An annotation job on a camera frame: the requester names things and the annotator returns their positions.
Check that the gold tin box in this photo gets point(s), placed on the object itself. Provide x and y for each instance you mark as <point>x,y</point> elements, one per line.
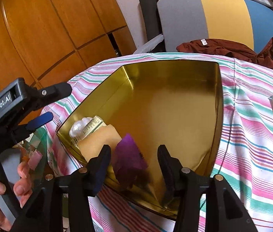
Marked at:
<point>176,103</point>

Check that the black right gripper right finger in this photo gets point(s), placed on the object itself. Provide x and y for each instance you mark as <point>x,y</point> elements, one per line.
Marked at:
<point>224,210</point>

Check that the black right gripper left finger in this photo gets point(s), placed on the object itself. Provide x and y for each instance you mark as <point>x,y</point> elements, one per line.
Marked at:
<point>44,209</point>

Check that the dark red garment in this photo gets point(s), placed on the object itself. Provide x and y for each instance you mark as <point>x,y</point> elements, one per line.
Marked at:
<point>230,49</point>

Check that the white plastic ball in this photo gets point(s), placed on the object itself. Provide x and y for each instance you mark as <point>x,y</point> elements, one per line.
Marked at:
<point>78,126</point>

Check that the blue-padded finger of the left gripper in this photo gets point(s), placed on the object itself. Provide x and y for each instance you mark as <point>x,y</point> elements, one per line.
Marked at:
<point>39,121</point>

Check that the wooden wardrobe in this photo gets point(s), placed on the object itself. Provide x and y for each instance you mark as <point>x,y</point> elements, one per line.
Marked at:
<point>50,41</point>

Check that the striped pink green bedsheet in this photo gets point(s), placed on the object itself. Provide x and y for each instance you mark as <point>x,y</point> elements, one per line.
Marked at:
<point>245,155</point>

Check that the grey yellow blue chair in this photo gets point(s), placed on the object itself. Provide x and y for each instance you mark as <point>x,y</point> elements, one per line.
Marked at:
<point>169,23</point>

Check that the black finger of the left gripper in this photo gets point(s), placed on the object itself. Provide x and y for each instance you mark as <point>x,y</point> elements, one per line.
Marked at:
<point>50,94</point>

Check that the purple snack packet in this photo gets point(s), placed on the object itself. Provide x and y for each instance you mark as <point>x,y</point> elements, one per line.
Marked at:
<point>129,165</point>

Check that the cream box with green leaves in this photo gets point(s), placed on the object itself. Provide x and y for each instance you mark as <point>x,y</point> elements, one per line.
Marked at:
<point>92,126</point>

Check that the large yellow sponge piece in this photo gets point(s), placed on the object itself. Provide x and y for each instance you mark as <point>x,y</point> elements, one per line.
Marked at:
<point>91,146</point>

